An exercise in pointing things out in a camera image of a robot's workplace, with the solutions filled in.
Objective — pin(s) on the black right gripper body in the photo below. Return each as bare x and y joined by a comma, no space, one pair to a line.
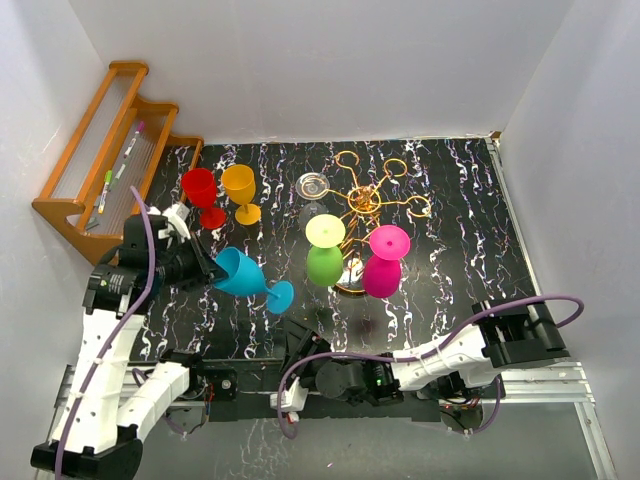
312,346

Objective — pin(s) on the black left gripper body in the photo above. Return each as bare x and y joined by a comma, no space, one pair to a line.
185,265

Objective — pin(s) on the blue wine glass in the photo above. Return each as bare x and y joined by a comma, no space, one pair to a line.
245,278

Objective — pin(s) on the red wine glass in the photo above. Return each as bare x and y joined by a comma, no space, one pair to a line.
200,188

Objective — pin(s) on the yellow orange wine glass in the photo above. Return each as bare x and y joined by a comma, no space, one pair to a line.
239,185

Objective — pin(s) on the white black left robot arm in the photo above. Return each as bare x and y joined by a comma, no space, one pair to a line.
105,360

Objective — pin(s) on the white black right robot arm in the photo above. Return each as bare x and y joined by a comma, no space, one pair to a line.
498,336

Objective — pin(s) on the green wine glass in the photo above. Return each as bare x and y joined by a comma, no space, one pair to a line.
325,233

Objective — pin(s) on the magenta wine glass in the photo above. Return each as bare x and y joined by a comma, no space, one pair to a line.
382,273

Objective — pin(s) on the clear wine glass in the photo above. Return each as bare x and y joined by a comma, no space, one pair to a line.
311,187

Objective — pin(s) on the green cap marker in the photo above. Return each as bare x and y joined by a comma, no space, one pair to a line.
105,191

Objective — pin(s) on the wooden tiered shelf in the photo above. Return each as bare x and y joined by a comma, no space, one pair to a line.
69,199

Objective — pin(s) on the purple cap marker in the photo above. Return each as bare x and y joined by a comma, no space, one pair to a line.
139,129

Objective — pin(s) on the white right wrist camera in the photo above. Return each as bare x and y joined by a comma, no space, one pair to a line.
293,401

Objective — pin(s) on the gold wire glass rack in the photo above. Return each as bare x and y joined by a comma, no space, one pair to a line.
364,208

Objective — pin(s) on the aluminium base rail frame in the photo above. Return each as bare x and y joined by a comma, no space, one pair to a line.
241,390

